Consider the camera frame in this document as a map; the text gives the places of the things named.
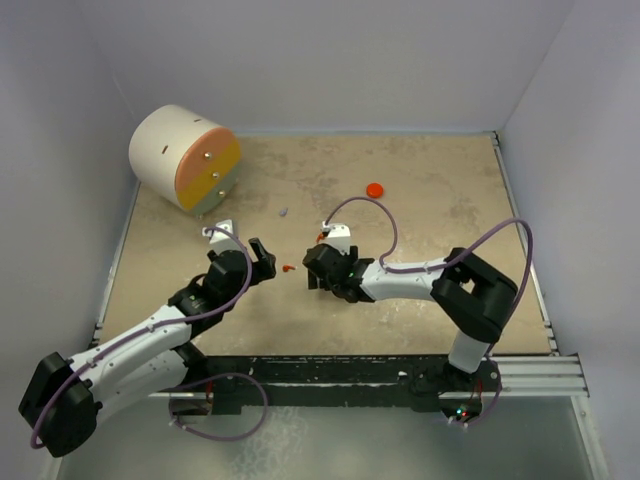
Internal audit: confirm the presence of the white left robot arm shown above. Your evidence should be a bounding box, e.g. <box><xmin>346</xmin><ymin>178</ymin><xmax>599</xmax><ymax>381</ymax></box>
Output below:
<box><xmin>19</xmin><ymin>237</ymin><xmax>276</xmax><ymax>458</ymax></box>

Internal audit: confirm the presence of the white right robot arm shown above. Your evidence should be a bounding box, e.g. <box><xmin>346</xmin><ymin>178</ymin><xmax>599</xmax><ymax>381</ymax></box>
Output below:
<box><xmin>302</xmin><ymin>243</ymin><xmax>520</xmax><ymax>391</ymax></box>

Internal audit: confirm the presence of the orange round cap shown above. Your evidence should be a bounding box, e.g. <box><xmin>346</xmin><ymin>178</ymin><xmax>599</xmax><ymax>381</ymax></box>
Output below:
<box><xmin>366</xmin><ymin>182</ymin><xmax>385</xmax><ymax>199</ymax></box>

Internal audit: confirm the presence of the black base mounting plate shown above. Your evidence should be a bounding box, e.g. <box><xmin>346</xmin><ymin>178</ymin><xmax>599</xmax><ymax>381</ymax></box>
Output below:
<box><xmin>169</xmin><ymin>353</ymin><xmax>504</xmax><ymax>416</ymax></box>

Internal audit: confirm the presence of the round white drawer cabinet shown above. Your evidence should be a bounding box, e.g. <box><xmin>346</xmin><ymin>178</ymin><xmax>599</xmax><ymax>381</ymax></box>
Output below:
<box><xmin>128</xmin><ymin>105</ymin><xmax>242</xmax><ymax>216</ymax></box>

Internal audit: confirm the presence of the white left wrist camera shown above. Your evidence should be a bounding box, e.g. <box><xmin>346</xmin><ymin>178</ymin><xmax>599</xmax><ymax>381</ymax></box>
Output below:
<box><xmin>201</xmin><ymin>219</ymin><xmax>239</xmax><ymax>254</ymax></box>

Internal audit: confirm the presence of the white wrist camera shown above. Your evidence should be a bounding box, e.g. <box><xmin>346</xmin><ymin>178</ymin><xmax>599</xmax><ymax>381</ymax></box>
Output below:
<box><xmin>318</xmin><ymin>222</ymin><xmax>351</xmax><ymax>255</ymax></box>
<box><xmin>201</xmin><ymin>219</ymin><xmax>239</xmax><ymax>254</ymax></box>

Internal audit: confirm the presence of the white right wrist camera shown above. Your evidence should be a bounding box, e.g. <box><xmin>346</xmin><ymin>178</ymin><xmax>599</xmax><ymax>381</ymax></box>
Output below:
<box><xmin>318</xmin><ymin>222</ymin><xmax>351</xmax><ymax>255</ymax></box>

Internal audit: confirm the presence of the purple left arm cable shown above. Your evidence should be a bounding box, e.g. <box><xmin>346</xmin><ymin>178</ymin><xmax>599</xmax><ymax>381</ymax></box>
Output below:
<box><xmin>29</xmin><ymin>225</ymin><xmax>254</xmax><ymax>449</ymax></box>

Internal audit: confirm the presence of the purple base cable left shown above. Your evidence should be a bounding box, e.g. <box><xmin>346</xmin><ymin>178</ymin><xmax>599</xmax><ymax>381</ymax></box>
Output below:
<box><xmin>168</xmin><ymin>372</ymin><xmax>270</xmax><ymax>442</ymax></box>

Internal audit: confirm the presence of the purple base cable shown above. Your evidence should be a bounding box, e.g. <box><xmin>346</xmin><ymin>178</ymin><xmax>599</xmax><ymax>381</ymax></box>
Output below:
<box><xmin>449</xmin><ymin>352</ymin><xmax>505</xmax><ymax>430</ymax></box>
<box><xmin>168</xmin><ymin>372</ymin><xmax>270</xmax><ymax>442</ymax></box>

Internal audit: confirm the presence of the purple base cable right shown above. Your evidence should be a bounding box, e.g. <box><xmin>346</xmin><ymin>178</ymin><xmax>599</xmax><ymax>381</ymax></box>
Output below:
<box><xmin>449</xmin><ymin>352</ymin><xmax>505</xmax><ymax>430</ymax></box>

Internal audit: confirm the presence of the aluminium rail right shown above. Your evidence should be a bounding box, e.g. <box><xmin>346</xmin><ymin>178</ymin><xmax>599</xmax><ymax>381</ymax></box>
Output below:
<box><xmin>479</xmin><ymin>352</ymin><xmax>594</xmax><ymax>401</ymax></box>

